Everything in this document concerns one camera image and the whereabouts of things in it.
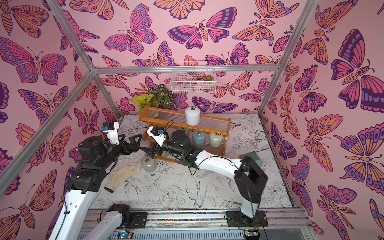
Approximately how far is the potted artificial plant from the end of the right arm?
0.41 meters

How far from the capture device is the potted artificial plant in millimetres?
967

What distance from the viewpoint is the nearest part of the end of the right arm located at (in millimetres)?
586
